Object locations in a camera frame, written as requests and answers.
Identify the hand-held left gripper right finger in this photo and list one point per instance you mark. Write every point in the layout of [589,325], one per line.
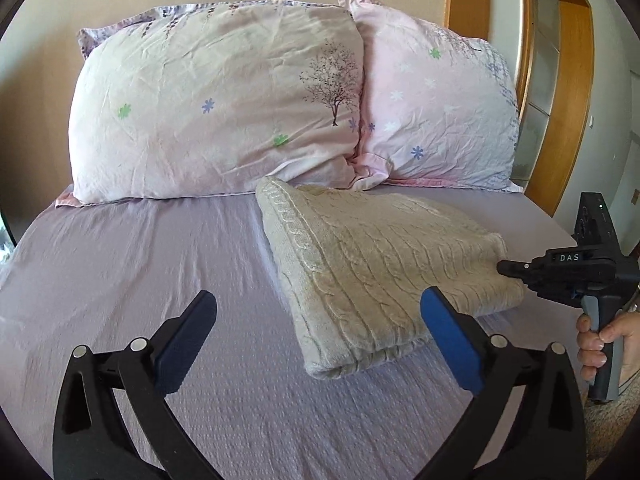
[452,345]

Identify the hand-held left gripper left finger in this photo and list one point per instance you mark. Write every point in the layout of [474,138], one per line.
[181,342]

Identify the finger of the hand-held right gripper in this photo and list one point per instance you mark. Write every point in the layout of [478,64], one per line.
[515,267]

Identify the person's right hand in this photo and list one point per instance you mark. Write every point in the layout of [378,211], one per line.
[600,340]

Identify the lavender bed sheet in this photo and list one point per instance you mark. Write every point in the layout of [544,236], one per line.
[200,320]

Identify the white flower print pink pillow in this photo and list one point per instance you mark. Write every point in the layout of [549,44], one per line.
[435,105]

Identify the tree print pink pillow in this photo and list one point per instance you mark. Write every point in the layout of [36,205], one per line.
[220,100]

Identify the wooden door frame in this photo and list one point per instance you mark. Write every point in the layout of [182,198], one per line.
[560,75]

